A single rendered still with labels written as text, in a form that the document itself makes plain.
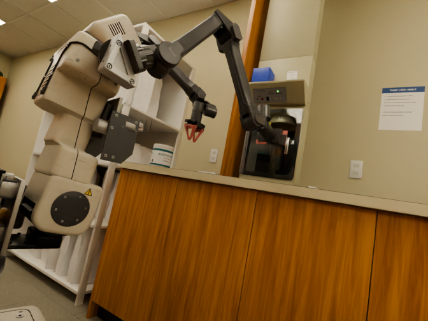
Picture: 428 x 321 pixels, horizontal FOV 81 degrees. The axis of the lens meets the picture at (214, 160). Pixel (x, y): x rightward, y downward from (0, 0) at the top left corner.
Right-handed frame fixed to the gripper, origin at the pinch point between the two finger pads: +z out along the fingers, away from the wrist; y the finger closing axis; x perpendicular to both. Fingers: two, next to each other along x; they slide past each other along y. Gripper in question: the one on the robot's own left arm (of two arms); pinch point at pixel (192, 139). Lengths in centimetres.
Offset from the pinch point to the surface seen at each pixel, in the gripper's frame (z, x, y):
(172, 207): 36.0, 8.3, 6.1
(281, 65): -57, -29, 33
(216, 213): 34.0, -18.5, 6.0
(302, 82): -39, -45, 22
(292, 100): -33, -40, 29
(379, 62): -78, -79, 76
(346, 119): -39, -63, 76
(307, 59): -59, -44, 33
